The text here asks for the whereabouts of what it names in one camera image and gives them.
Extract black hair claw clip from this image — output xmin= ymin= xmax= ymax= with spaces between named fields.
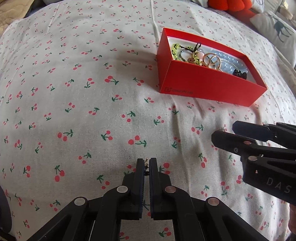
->
xmin=232 ymin=69 xmax=247 ymax=80

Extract blue bead bracelet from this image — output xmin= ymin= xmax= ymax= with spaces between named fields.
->
xmin=203 ymin=47 xmax=248 ymax=75

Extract gold flower charm keychain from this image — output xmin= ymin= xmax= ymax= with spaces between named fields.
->
xmin=185 ymin=43 xmax=205 ymax=66

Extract green beaded bracelet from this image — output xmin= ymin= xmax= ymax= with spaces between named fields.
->
xmin=171 ymin=43 xmax=201 ymax=65

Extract red jewelry box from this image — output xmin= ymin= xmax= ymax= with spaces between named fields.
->
xmin=157 ymin=28 xmax=267 ymax=107

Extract right human hand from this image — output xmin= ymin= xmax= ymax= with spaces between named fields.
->
xmin=287 ymin=204 xmax=296 ymax=240

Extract deer print pillow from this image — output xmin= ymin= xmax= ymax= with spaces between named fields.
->
xmin=250 ymin=10 xmax=295 ymax=68

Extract cherry print bed sheet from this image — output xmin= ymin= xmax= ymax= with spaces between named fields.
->
xmin=1 ymin=1 xmax=295 ymax=240

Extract red persimmon plush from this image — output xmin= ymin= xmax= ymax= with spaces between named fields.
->
xmin=207 ymin=0 xmax=256 ymax=24

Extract white patterned pillow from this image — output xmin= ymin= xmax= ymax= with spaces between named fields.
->
xmin=251 ymin=0 xmax=264 ymax=13

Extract beige quilted blanket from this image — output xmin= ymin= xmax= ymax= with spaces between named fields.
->
xmin=0 ymin=0 xmax=34 ymax=33

